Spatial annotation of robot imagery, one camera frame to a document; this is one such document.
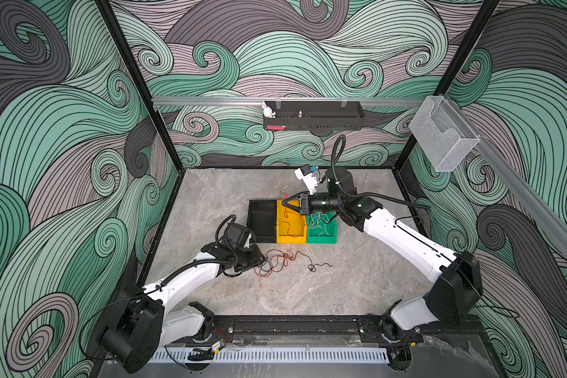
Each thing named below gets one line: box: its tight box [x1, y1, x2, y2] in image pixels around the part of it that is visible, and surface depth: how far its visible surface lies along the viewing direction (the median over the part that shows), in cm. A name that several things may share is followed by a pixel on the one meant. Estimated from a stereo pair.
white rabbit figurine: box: [261, 100, 277, 119], surface depth 87 cm
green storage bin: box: [306, 211, 338, 245], surface depth 94 cm
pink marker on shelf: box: [266, 125, 286, 131], surface depth 92 cm
